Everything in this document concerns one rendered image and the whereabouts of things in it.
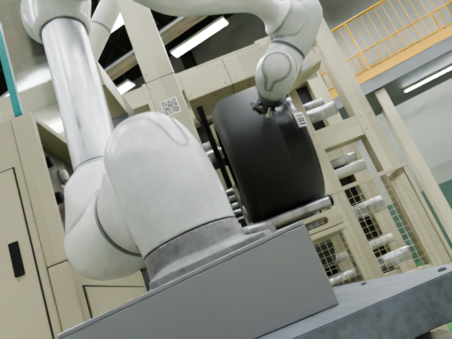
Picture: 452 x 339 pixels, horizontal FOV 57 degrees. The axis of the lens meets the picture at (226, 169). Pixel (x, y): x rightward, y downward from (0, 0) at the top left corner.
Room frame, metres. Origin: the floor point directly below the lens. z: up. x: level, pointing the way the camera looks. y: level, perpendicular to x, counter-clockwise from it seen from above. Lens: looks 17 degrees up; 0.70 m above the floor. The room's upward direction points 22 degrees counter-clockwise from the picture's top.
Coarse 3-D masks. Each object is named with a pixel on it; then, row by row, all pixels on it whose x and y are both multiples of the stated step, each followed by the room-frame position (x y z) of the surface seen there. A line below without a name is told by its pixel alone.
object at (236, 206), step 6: (234, 186) 1.97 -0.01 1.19; (228, 192) 1.98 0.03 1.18; (234, 192) 2.04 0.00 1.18; (228, 198) 1.97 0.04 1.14; (234, 198) 1.98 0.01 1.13; (234, 204) 1.98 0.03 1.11; (240, 204) 1.97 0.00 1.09; (234, 210) 2.11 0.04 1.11; (240, 210) 1.97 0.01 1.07; (240, 216) 2.11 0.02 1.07
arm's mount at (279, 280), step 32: (224, 256) 0.51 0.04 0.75; (256, 256) 0.52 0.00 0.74; (288, 256) 0.53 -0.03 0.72; (160, 288) 0.50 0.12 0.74; (192, 288) 0.51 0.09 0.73; (224, 288) 0.51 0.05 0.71; (256, 288) 0.52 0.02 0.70; (288, 288) 0.52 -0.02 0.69; (320, 288) 0.53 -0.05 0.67; (96, 320) 0.49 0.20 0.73; (128, 320) 0.49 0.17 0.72; (160, 320) 0.50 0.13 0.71; (192, 320) 0.50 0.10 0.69; (224, 320) 0.51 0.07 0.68; (256, 320) 0.51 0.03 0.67; (288, 320) 0.52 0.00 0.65
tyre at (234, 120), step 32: (256, 96) 1.43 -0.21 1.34; (224, 128) 1.41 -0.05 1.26; (256, 128) 1.38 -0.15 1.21; (288, 128) 1.38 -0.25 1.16; (256, 160) 1.39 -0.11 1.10; (288, 160) 1.40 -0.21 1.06; (256, 192) 1.44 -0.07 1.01; (288, 192) 1.47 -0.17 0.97; (320, 192) 1.53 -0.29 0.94; (288, 224) 1.66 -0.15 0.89
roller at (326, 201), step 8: (312, 200) 1.52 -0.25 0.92; (320, 200) 1.51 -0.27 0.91; (328, 200) 1.51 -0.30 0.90; (296, 208) 1.51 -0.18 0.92; (304, 208) 1.51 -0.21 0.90; (312, 208) 1.51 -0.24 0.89; (320, 208) 1.51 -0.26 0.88; (272, 216) 1.52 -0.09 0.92; (280, 216) 1.51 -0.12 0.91; (288, 216) 1.50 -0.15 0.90; (296, 216) 1.51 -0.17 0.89; (304, 216) 1.52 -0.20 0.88; (256, 224) 1.51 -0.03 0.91; (264, 224) 1.50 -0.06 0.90; (272, 224) 1.50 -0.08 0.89; (280, 224) 1.51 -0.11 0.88
